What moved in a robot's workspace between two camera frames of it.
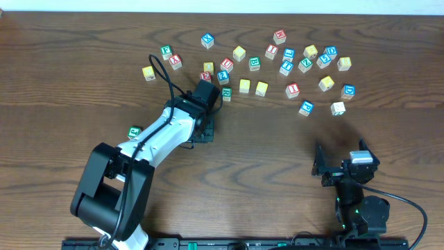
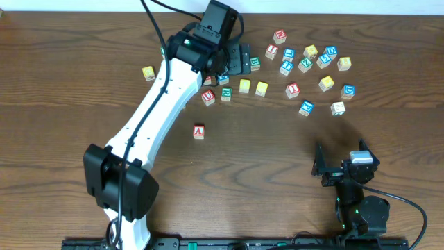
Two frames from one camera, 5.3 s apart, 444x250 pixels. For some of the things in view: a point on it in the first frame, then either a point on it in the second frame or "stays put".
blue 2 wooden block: x=223 y=77 stays put
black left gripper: x=208 y=130 to x=238 y=59
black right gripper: x=337 y=174 stays put
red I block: x=292 y=90 stays put
